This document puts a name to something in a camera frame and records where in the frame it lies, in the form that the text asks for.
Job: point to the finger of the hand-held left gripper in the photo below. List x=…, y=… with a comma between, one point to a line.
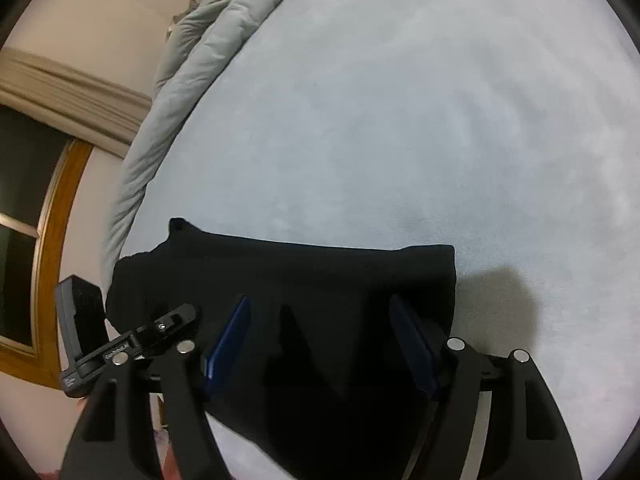
x=170, y=325

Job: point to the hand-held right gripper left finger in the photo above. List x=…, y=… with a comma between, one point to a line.
x=227, y=345

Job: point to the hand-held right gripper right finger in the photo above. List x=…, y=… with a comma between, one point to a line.
x=412, y=345

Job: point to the black pants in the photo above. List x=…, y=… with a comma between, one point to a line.
x=325, y=285

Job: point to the wooden framed window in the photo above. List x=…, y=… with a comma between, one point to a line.
x=25, y=210

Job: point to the light blue bed sheet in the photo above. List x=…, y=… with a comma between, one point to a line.
x=400, y=135

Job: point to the beige curtain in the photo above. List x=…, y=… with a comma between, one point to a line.
x=75, y=100

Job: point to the grey quilt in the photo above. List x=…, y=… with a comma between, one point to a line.
x=210, y=50

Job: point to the patterned pillow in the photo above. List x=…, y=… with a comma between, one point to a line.
x=182, y=20

